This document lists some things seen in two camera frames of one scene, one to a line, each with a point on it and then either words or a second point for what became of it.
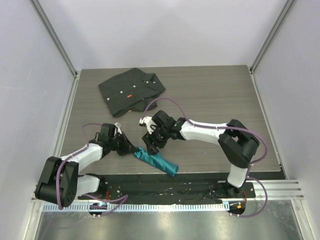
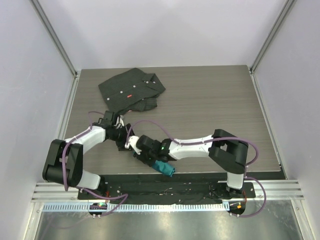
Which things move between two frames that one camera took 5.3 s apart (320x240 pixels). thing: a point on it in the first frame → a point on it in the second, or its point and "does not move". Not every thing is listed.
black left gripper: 127,145 → 121,144
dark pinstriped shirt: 132,91 does not move
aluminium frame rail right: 287,7 does not move
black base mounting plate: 169,189 does not move
